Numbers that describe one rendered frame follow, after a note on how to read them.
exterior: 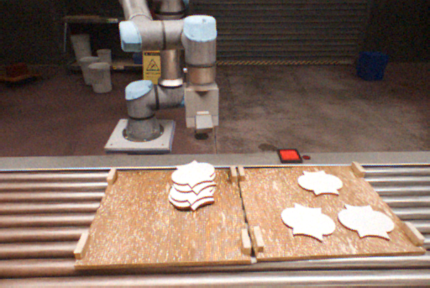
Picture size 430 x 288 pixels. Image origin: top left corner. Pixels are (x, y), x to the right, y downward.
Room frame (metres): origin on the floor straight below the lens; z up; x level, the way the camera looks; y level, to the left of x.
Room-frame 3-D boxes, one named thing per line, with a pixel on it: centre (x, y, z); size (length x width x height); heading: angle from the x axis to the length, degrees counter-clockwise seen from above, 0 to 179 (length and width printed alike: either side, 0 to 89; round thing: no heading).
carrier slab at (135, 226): (0.63, 0.11, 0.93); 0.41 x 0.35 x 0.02; 92
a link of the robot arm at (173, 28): (0.81, 0.06, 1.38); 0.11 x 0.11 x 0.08; 16
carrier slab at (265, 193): (0.65, -0.31, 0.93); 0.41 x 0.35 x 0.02; 93
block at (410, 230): (0.53, -0.51, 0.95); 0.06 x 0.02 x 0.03; 3
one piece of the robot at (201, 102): (0.69, 0.02, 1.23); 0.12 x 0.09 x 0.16; 8
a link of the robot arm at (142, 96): (1.17, 0.29, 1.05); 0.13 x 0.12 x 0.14; 106
